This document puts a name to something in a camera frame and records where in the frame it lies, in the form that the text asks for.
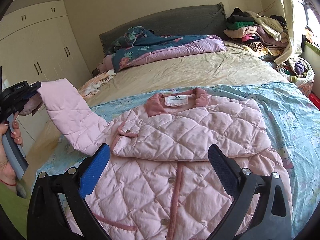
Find teal floral purple comforter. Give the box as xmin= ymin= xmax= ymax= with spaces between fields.
xmin=105 ymin=26 xmax=227 ymax=73

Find pink pillow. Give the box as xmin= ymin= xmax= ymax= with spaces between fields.
xmin=98 ymin=55 xmax=114 ymax=73

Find orange white small cloth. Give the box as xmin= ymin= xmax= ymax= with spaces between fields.
xmin=78 ymin=70 xmax=116 ymax=99

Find cream wardrobe with drawers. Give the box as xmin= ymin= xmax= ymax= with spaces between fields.
xmin=0 ymin=0 xmax=93 ymax=156

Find dark green headboard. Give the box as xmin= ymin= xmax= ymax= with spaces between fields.
xmin=99 ymin=3 xmax=227 ymax=54

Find bag of clothes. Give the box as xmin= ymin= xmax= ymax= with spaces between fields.
xmin=277 ymin=57 xmax=315 ymax=97

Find cream window curtain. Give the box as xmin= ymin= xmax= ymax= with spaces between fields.
xmin=274 ymin=0 xmax=306 ymax=65

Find red box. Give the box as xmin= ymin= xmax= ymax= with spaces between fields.
xmin=309 ymin=92 xmax=320 ymax=109

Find pink quilted jacket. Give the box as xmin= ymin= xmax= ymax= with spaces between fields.
xmin=38 ymin=79 xmax=292 ymax=239

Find pile of mixed clothes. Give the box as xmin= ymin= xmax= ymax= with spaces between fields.
xmin=223 ymin=8 xmax=289 ymax=56

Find green window sill cover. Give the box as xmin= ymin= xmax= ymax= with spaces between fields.
xmin=304 ymin=41 xmax=320 ymax=56

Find left hand painted nails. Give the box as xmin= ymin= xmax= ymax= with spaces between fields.
xmin=0 ymin=112 xmax=25 ymax=188

